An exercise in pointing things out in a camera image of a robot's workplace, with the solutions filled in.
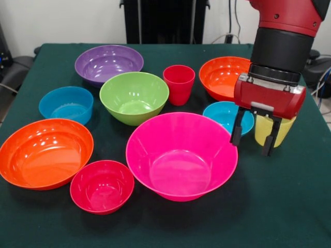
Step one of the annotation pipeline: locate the green bowl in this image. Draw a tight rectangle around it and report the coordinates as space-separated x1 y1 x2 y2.
99 71 170 127

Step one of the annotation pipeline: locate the straight-sided blue bowl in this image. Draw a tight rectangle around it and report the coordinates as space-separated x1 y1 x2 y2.
38 86 94 126

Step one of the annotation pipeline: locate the purple bowl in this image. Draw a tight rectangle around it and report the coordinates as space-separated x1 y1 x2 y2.
74 44 144 88

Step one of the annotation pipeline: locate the yellow cup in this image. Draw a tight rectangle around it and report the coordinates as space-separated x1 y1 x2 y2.
254 113 297 148

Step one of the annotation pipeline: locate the large magenta bowl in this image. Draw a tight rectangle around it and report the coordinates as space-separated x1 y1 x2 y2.
125 112 239 203

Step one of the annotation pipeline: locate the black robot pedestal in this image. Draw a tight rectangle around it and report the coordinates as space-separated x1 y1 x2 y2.
119 0 210 44

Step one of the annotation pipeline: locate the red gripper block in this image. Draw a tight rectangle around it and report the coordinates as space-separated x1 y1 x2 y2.
230 73 307 157

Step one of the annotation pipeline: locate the dark green table cloth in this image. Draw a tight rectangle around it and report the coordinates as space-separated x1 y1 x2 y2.
0 42 331 248

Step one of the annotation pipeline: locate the black computer box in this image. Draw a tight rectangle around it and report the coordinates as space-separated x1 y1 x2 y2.
0 22 13 70

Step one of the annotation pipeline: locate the small cyan bowl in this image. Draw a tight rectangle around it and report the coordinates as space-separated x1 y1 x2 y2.
202 101 255 137

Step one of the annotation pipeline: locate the tangle of cables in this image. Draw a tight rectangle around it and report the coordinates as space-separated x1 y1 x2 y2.
310 66 331 104

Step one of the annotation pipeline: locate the small crimson bowl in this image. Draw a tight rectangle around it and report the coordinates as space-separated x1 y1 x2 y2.
69 160 135 215

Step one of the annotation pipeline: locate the black pedestal foot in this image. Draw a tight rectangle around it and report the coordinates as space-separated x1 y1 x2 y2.
7 54 36 90
307 49 331 87

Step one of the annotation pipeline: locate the white cable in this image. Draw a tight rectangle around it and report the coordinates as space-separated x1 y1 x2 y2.
210 15 243 45

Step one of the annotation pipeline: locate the red cup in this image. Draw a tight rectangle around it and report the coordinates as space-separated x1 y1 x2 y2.
162 65 196 106

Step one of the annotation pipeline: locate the orange bowl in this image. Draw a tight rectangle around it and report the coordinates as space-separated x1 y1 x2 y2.
0 118 95 191
199 56 253 102

